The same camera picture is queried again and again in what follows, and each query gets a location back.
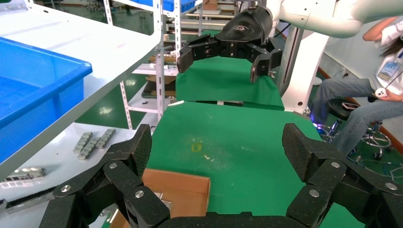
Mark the long narrow metal strip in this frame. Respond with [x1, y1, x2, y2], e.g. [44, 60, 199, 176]
[0, 167, 47, 190]

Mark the seated person in jeans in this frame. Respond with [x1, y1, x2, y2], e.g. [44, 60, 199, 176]
[310, 16, 403, 156]

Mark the person's hand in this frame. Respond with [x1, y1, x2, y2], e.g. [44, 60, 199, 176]
[381, 89, 403, 102]

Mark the white flat board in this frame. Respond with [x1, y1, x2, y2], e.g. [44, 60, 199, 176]
[0, 122, 152, 228]

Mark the silver metal I/O shield plate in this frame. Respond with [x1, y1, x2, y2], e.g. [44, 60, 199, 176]
[154, 192, 173, 211]

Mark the blue storage bin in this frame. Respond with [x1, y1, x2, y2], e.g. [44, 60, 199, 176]
[130, 0, 197, 12]

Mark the blue plastic tray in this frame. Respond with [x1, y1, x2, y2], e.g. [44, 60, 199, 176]
[0, 37, 94, 164]

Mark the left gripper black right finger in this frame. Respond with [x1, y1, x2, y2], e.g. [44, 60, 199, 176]
[281, 123, 403, 228]

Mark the white metal storage rack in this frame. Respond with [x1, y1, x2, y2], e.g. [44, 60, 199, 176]
[165, 0, 205, 64]

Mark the small slotted metal part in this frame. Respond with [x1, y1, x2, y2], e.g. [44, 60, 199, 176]
[73, 132, 94, 155]
[95, 128, 116, 150]
[78, 137, 101, 161]

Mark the black round swivel stool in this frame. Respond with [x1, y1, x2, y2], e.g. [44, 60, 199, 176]
[321, 98, 394, 161]

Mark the white blue ID badge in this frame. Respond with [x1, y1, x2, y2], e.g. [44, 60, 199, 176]
[376, 58, 402, 82]

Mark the white metal shelf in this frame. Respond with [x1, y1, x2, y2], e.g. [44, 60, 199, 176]
[0, 0, 166, 183]

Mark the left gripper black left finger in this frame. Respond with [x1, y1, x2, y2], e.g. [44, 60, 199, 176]
[39, 123, 171, 228]

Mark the green table cloth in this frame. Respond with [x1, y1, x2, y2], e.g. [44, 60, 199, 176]
[146, 100, 366, 228]
[175, 29, 285, 111]

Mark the person's bare forearm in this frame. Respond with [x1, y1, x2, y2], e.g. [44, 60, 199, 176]
[362, 16, 401, 41]

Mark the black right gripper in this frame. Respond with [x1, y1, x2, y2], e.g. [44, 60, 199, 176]
[176, 5, 284, 84]

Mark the floor cable bundle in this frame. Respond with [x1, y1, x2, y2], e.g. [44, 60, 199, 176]
[355, 154, 403, 181]

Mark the brown cardboard box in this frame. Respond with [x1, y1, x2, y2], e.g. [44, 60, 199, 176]
[108, 168, 211, 228]

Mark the white perforated angle strut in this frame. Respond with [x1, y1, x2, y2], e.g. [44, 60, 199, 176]
[119, 80, 134, 130]

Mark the white robot torso column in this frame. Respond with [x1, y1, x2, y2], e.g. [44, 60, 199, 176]
[276, 25, 330, 113]

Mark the brown cardboard disc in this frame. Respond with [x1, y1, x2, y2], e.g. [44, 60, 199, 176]
[146, 75, 177, 85]

